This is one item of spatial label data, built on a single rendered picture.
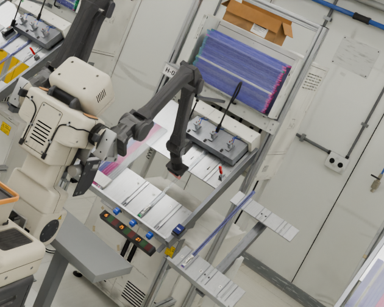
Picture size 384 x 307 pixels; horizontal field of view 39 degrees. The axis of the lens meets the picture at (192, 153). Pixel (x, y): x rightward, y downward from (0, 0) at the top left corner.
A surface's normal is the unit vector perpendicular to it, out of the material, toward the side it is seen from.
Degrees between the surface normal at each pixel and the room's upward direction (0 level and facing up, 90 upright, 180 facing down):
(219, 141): 43
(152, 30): 90
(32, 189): 82
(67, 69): 48
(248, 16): 80
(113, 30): 90
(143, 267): 90
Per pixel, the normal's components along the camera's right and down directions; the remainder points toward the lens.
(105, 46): 0.76, 0.47
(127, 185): -0.05, -0.63
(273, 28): -0.34, -0.18
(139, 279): -0.51, 0.02
